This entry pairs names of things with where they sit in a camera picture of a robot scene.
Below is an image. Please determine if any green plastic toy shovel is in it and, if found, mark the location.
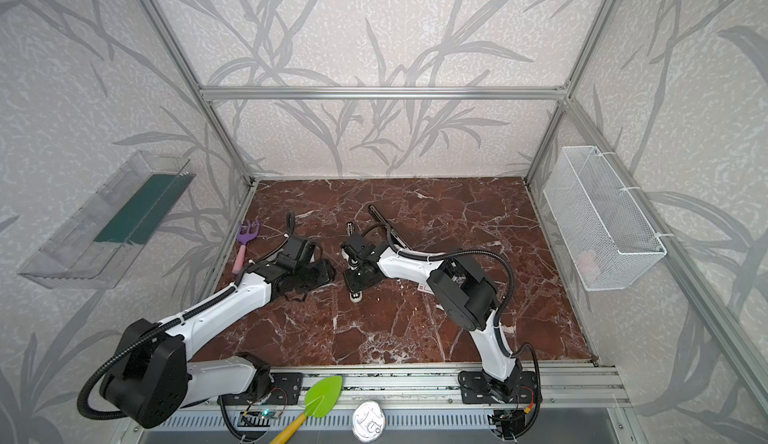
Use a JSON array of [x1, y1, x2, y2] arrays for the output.
[[270, 375, 343, 444]]

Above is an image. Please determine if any beige stapler black cap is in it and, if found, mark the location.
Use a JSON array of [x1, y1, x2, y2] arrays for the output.
[[341, 222, 368, 304]]

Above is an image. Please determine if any clear plastic wall tray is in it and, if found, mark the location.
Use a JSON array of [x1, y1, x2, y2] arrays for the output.
[[19, 151, 196, 290]]

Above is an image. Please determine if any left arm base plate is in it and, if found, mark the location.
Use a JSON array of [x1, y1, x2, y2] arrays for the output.
[[223, 372, 304, 406]]

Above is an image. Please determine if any white wire mesh basket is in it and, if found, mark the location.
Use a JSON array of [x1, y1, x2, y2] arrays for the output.
[[543, 146, 667, 292]]

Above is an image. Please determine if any purple pink toy rake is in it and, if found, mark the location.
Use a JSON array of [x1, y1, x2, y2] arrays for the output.
[[232, 219, 260, 274]]

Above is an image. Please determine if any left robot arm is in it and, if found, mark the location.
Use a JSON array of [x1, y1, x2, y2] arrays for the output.
[[76, 213, 336, 428]]

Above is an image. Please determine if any crumpled white paper cup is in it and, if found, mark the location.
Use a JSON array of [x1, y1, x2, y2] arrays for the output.
[[352, 401, 386, 443]]

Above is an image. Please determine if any white red staple box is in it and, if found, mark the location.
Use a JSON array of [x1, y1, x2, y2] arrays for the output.
[[417, 283, 433, 295]]

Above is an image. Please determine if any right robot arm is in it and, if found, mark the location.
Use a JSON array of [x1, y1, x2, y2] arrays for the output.
[[341, 222, 522, 393]]

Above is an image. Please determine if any aluminium front rail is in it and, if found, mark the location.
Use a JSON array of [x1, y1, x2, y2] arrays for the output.
[[272, 360, 631, 410]]

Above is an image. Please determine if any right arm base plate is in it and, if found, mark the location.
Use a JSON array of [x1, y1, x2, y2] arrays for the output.
[[458, 366, 541, 406]]

